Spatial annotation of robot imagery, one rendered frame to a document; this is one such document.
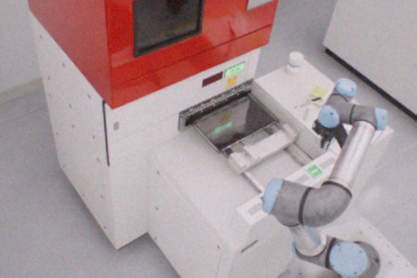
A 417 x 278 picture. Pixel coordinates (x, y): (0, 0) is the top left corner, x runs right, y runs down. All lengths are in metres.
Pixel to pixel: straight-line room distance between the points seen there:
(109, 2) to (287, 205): 0.82
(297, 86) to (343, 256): 0.98
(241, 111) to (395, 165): 1.60
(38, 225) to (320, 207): 1.98
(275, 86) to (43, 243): 1.57
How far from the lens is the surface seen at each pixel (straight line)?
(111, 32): 1.64
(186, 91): 2.15
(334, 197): 1.47
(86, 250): 2.95
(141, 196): 2.55
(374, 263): 1.98
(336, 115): 1.70
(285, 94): 2.42
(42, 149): 3.41
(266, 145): 2.28
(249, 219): 1.93
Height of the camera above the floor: 2.58
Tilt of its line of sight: 46 degrees down
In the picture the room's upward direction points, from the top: 9 degrees clockwise
